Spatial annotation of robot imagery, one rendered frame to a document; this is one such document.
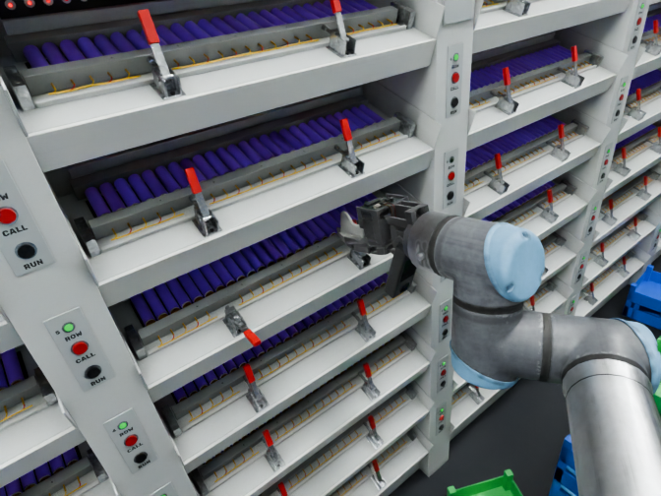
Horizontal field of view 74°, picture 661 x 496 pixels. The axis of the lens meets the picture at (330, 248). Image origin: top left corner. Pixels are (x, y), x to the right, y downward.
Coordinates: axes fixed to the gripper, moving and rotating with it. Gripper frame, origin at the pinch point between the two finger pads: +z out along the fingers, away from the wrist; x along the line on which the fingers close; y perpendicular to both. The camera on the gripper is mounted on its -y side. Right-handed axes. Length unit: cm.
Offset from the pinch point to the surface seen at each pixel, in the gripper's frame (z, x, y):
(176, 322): 1.5, 34.7, -2.3
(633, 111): -1, -112, -4
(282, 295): -0.3, 16.9, -5.8
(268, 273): 2.1, 17.4, -1.7
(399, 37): -7.8, -12.3, 30.7
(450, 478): 8, -23, -96
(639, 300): 3, -135, -86
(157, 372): -2.0, 40.2, -6.8
